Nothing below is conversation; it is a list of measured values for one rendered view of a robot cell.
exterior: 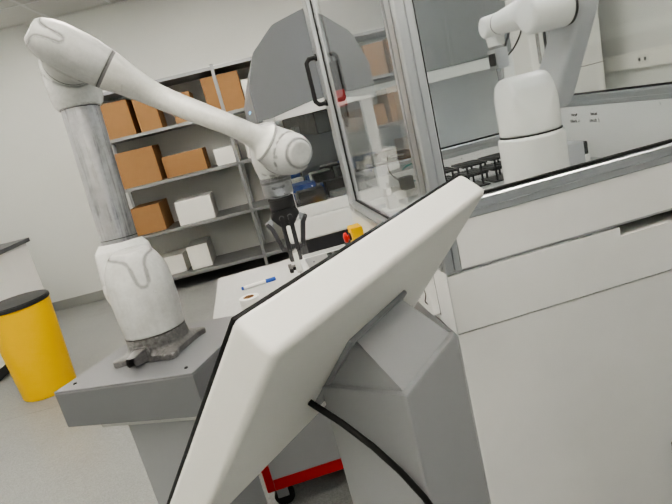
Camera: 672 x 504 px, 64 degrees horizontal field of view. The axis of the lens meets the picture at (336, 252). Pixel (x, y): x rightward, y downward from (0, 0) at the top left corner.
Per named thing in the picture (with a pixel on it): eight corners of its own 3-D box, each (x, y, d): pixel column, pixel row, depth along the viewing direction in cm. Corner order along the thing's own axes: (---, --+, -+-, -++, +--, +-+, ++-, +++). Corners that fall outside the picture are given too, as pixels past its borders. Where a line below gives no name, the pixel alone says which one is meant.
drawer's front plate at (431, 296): (434, 316, 128) (425, 273, 125) (399, 284, 156) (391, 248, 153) (441, 314, 128) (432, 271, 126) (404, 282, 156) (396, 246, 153)
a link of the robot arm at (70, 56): (117, 39, 130) (112, 54, 142) (38, -6, 122) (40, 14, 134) (95, 87, 129) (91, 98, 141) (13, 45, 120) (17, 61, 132)
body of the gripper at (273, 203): (266, 200, 154) (274, 231, 157) (295, 193, 155) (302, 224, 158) (265, 197, 162) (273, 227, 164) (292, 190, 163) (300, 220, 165)
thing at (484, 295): (457, 334, 120) (445, 274, 117) (358, 244, 218) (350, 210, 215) (820, 223, 131) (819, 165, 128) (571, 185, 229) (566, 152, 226)
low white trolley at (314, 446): (272, 517, 195) (211, 327, 177) (264, 427, 255) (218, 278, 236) (422, 466, 202) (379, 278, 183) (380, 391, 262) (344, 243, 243)
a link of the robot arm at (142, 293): (127, 347, 129) (97, 260, 125) (119, 332, 146) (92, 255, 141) (192, 322, 136) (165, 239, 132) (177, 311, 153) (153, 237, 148)
